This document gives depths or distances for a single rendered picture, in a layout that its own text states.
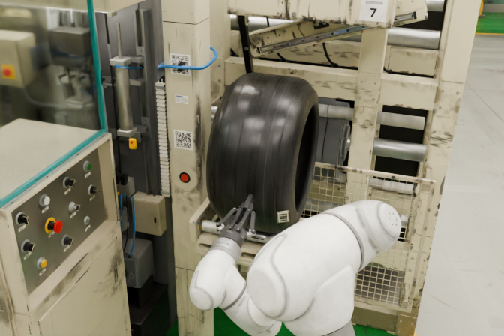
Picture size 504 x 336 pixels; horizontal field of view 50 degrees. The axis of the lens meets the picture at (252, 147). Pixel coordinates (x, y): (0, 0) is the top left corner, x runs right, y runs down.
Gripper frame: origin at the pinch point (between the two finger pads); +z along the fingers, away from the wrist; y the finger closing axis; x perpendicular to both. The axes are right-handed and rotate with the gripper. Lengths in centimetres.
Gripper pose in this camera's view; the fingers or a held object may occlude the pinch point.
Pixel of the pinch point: (248, 204)
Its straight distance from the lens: 175.1
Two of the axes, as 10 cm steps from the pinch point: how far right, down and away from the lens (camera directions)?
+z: 3.0, -5.3, 7.9
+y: -9.5, -1.5, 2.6
